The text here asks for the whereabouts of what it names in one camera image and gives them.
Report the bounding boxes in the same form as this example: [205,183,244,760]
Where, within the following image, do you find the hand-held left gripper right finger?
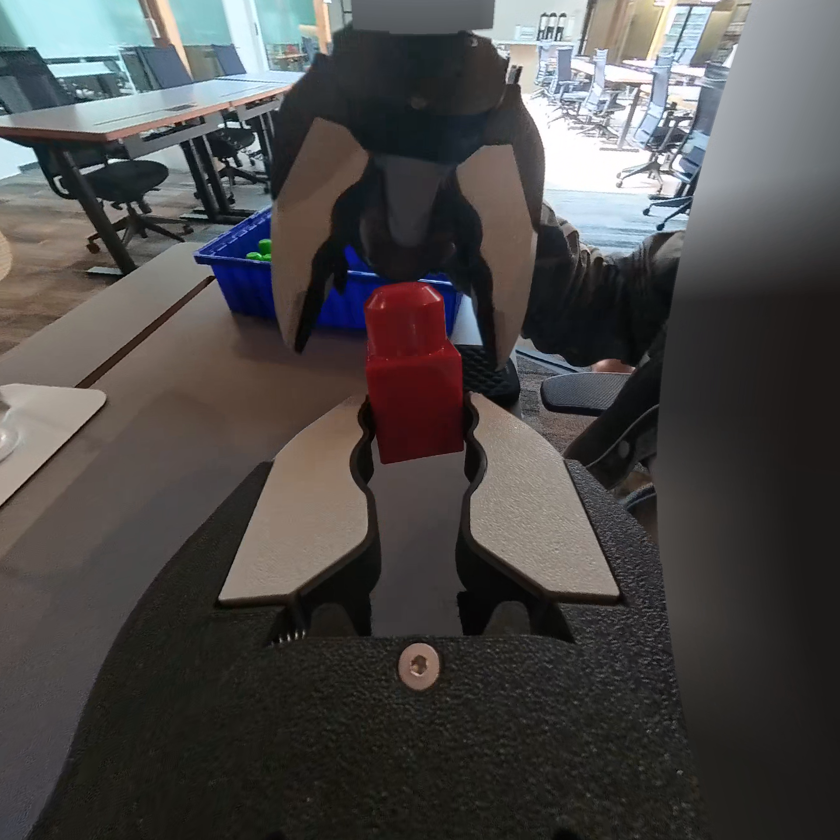
[456,395,622,605]

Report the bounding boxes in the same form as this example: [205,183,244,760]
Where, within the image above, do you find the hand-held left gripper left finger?
[218,398,384,607]

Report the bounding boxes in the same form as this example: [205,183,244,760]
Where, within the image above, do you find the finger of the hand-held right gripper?
[272,119,375,355]
[453,142,542,368]

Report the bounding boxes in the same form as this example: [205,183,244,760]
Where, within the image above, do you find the blue plastic bin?
[195,208,460,332]

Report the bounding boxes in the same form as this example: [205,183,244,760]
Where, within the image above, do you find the red building block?
[364,281,466,464]

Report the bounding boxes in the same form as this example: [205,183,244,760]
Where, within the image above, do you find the black office chair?
[539,329,660,526]
[617,92,712,198]
[0,46,191,257]

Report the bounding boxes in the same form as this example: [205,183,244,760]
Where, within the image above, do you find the black textured wrist rest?
[453,344,523,410]

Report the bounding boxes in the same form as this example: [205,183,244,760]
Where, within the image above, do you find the wooden office desk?
[0,73,309,277]

